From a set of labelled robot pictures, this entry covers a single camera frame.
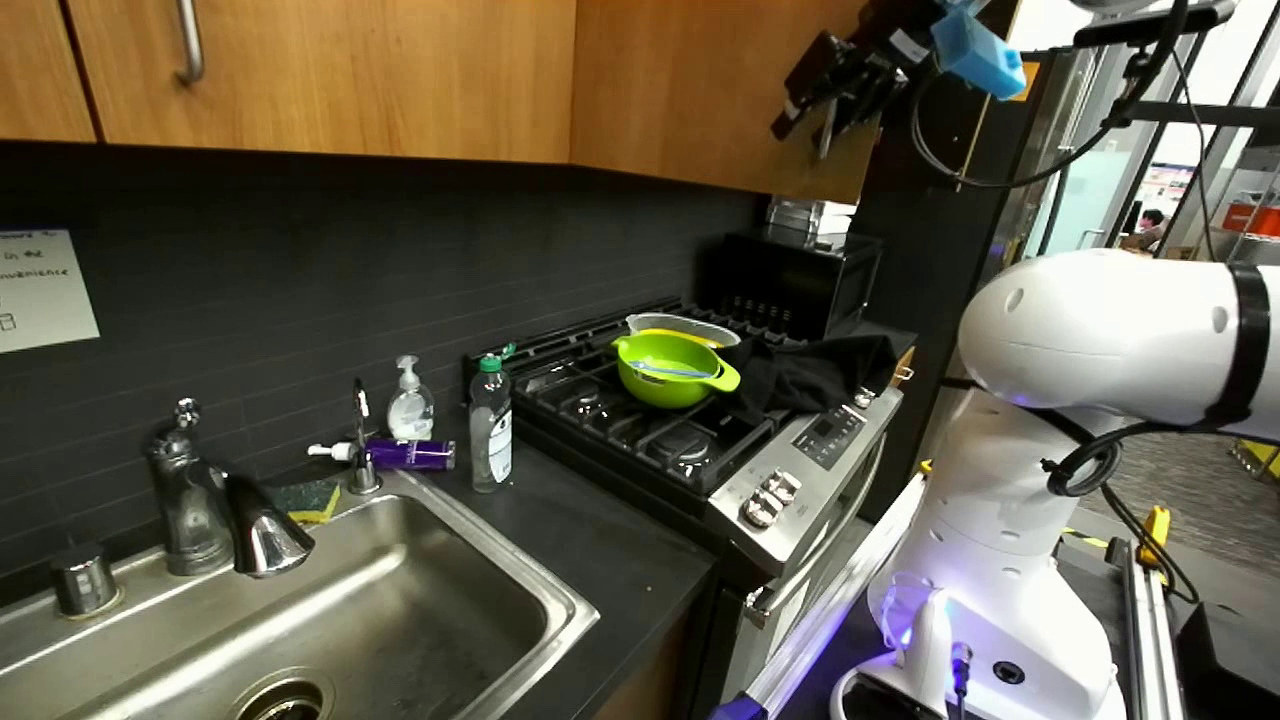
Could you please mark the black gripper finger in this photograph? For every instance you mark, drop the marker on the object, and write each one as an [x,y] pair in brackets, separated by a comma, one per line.
[843,105]
[805,94]

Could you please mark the purple pump bottle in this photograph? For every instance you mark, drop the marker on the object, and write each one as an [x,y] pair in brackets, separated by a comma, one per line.
[414,452]

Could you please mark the tall black appliance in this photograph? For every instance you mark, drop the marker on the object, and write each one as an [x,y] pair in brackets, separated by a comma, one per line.
[935,266]

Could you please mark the small chrome sink knob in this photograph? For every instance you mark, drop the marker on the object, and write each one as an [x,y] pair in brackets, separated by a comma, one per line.
[89,584]

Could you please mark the black gas stove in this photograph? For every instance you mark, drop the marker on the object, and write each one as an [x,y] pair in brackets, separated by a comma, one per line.
[787,494]

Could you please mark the green and yellow sponge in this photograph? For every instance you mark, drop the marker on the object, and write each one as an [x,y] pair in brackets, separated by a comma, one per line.
[314,506]

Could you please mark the grey robot stand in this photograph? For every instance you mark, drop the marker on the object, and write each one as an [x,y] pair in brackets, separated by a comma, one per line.
[1132,624]

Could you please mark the clear plastic container stack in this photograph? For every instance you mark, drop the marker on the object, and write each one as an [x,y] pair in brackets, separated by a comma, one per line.
[805,225]

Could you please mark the wooden cabinet door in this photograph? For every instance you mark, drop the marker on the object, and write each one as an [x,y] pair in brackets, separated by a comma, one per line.
[375,74]
[42,65]
[694,94]

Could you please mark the chrome faucet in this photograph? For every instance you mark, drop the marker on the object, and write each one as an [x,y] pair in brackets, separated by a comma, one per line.
[192,513]

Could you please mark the lime green bowl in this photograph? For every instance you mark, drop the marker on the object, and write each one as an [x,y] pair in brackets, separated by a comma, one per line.
[664,373]

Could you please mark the black cloth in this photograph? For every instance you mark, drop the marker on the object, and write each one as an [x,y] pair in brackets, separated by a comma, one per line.
[821,368]

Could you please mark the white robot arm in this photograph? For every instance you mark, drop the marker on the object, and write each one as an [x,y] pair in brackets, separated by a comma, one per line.
[1106,334]

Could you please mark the blue wrist mount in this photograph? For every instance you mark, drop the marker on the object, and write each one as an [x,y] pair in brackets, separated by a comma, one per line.
[982,52]

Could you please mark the clear hand soap dispenser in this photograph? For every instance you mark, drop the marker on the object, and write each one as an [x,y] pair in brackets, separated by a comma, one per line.
[410,416]

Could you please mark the black box appliance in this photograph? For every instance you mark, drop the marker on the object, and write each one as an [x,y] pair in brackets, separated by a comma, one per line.
[783,286]

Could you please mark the white paper sign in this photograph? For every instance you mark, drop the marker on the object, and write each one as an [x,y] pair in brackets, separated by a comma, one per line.
[42,286]

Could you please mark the stainless steel sink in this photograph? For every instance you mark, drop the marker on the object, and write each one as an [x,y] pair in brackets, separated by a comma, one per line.
[400,624]

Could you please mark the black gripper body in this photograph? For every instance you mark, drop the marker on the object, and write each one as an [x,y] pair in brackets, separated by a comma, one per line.
[891,45]

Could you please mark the green capped dish soap bottle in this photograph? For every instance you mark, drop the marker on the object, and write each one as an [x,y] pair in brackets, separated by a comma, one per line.
[491,442]

